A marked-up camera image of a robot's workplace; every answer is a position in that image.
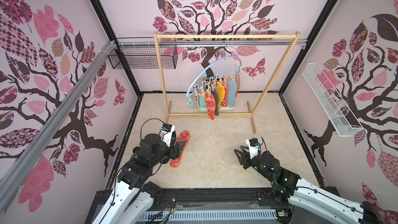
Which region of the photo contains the red patterned insole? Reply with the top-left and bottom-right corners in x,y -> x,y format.
170,130 -> 190,168
205,90 -> 215,120

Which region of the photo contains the light blue clip hanger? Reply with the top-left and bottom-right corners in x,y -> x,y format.
185,56 -> 243,110

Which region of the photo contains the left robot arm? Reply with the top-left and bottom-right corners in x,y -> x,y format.
93,132 -> 187,224

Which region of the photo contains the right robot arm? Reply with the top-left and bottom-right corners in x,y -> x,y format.
234,143 -> 383,224

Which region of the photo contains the yellow insole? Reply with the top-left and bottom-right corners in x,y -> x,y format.
215,83 -> 226,111

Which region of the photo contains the dark grey insole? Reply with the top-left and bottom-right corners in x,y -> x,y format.
211,89 -> 219,116

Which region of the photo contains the light blue insole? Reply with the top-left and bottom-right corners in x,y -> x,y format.
227,79 -> 237,108

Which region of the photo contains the orange edged insole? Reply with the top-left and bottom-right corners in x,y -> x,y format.
235,73 -> 240,96

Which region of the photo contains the wooden clothes rack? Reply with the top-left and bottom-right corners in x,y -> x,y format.
153,32 -> 301,134

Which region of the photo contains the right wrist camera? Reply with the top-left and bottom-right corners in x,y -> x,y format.
246,138 -> 261,159

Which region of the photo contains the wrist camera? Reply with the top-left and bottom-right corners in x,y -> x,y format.
246,138 -> 261,159
160,123 -> 176,147

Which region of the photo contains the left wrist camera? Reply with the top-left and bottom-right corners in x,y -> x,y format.
160,123 -> 176,147

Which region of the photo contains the white slotted cable duct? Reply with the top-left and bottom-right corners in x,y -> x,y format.
136,209 -> 278,223

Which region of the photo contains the white wire shelf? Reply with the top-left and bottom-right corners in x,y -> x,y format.
302,63 -> 365,138

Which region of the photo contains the black wire basket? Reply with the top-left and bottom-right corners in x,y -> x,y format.
108,44 -> 178,69

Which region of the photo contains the metal wall rod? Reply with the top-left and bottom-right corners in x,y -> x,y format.
117,37 -> 291,47

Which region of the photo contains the grey aluminium rail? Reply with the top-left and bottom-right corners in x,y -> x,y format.
0,41 -> 116,212

